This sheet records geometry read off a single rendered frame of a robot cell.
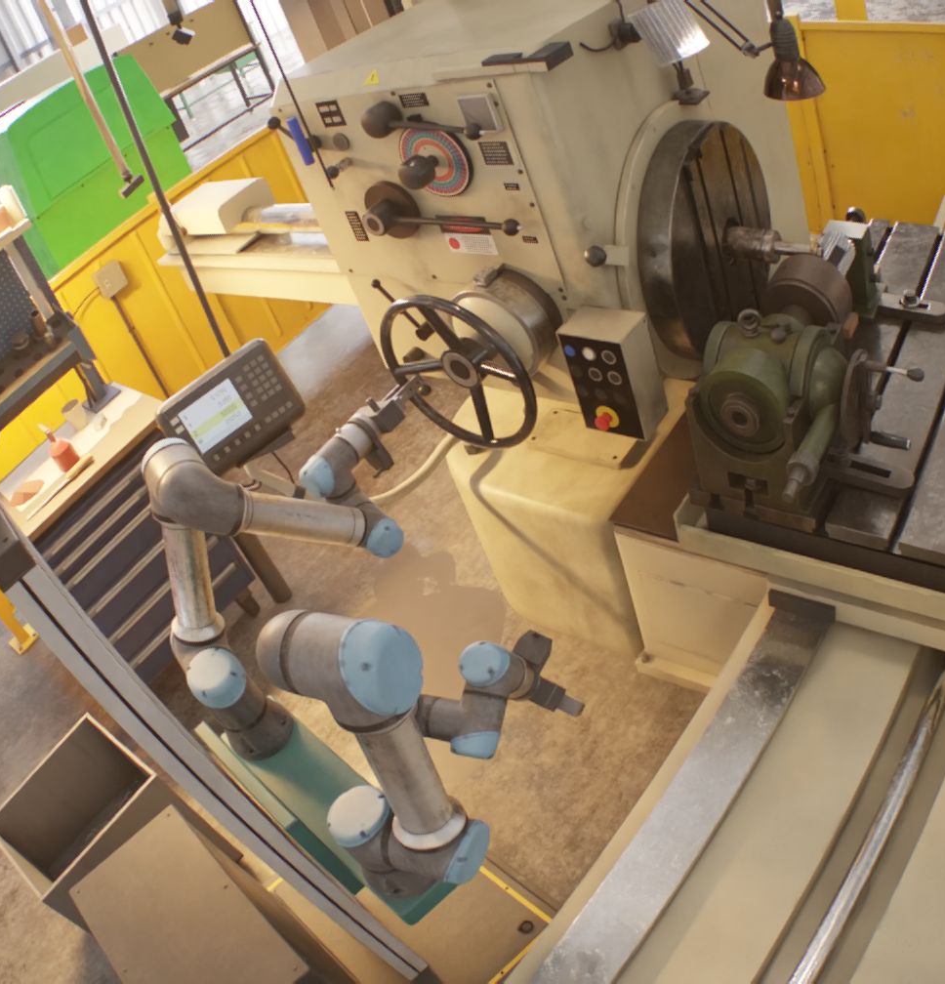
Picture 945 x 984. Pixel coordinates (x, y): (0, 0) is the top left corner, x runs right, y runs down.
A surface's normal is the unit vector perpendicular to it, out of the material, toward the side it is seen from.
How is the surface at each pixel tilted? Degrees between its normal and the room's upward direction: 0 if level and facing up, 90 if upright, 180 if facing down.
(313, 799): 0
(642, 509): 0
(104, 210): 90
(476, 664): 24
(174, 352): 90
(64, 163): 84
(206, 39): 90
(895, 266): 0
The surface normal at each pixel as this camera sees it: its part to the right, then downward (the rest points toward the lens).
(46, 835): 0.74, 0.20
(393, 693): 0.83, -0.08
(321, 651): -0.46, -0.38
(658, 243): -0.67, 0.22
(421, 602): -0.32, -0.73
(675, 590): -0.59, 0.65
